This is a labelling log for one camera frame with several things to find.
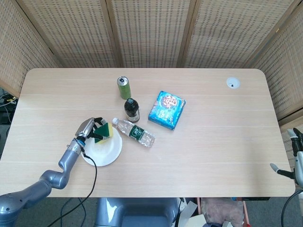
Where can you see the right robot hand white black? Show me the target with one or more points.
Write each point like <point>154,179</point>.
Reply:
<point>298,163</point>

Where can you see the white round plate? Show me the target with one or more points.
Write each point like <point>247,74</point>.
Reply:
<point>106,153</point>

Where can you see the green and yellow sponge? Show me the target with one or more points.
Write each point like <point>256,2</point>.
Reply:
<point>105,132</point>

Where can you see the green drink can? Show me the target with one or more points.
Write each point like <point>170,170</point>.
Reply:
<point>124,91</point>

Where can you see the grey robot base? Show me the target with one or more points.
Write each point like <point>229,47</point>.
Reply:
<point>137,211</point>

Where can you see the woven bamboo folding screen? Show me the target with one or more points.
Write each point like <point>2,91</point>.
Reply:
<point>151,33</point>

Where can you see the blue cookie box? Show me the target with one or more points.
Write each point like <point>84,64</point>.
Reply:
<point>165,111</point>

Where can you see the clear water bottle green label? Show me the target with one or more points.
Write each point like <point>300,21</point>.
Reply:
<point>136,133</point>

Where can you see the brown bottle black cap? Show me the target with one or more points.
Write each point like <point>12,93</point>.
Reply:
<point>131,108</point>

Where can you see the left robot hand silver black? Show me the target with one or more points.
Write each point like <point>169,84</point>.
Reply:
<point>85,127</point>

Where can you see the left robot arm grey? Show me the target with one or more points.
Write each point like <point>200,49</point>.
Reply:
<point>54,176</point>

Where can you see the white paper sheet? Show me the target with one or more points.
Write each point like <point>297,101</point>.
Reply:
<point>188,211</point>

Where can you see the brown cardboard box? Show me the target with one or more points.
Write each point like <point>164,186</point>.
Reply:
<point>222,210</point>

